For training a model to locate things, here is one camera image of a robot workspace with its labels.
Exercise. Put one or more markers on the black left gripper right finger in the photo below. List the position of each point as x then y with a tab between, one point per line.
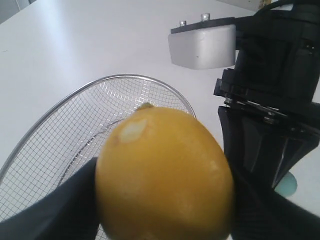
263	214

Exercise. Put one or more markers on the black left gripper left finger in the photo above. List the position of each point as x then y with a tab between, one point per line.
67	213

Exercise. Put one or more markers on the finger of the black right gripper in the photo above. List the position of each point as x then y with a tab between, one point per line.
292	151
252	140

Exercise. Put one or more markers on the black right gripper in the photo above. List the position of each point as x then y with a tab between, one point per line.
278	64

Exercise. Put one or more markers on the green handled peeler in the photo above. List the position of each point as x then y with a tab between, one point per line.
287	185

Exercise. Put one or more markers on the yellow lemon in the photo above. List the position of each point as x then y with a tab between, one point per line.
161	175

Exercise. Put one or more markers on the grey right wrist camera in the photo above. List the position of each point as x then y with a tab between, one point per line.
208	44

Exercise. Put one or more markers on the metal wire mesh basket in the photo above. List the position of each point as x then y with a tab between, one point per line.
73	132

